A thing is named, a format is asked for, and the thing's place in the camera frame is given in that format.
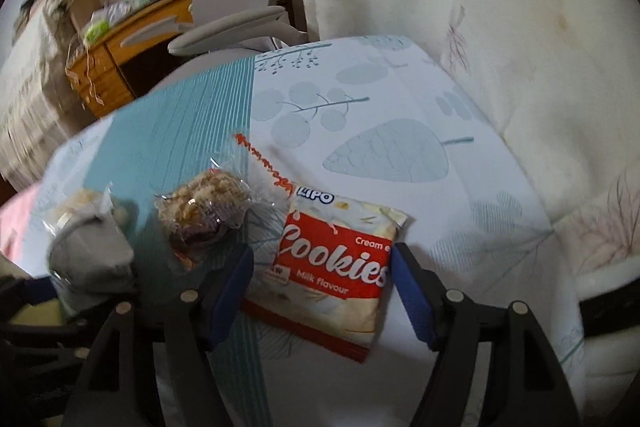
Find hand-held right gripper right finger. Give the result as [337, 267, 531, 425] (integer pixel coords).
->
[392, 243, 582, 427]

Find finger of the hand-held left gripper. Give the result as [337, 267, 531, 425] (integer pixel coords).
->
[0, 322, 103, 408]
[0, 274, 57, 309]

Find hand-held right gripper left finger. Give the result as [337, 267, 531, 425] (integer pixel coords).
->
[65, 243, 256, 427]

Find grey cracker packet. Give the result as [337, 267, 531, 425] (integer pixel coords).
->
[41, 187, 140, 314]

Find red white cookie packet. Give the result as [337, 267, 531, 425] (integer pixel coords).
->
[240, 184, 410, 364]

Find pink blanket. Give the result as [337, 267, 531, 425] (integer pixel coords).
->
[0, 183, 47, 264]

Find clear crumb muffin packet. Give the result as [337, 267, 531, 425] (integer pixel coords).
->
[151, 132, 302, 272]

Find lace cloth covered furniture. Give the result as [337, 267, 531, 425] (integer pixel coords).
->
[0, 0, 102, 194]

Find wooden desk with drawers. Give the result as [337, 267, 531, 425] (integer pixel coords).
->
[64, 0, 197, 118]

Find white plastic bag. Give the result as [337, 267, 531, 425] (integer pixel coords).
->
[81, 1, 135, 46]

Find dark bed frame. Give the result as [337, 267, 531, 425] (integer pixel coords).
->
[577, 256, 640, 340]

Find white cables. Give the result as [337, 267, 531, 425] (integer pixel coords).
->
[64, 41, 107, 108]

